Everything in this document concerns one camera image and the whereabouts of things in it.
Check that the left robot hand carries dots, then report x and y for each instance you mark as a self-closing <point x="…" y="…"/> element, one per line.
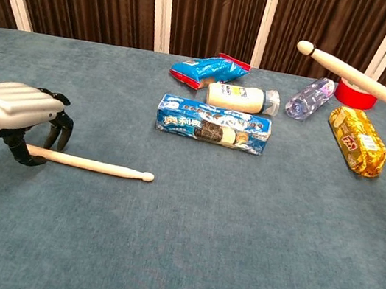
<point x="13" y="105"/>

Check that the gold foil snack pack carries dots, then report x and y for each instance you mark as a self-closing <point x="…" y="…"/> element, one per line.
<point x="357" y="143"/>

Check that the plain wooden drumstick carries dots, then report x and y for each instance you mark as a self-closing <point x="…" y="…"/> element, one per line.
<point x="92" y="165"/>

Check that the red tape roll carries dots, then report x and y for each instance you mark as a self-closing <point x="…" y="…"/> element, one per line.
<point x="351" y="97"/>

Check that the blue Oreo cookie box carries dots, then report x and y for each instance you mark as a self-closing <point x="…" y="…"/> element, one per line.
<point x="181" y="124"/>

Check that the blue snack bag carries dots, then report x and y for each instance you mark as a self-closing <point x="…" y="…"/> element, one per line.
<point x="206" y="70"/>

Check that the teal table mat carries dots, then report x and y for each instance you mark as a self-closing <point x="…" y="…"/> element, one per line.
<point x="52" y="221"/>

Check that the white bottle with grey cap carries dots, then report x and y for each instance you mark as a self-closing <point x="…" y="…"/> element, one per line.
<point x="235" y="97"/>

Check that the clear plastic water bottle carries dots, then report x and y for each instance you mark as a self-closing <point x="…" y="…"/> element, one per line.
<point x="309" y="97"/>

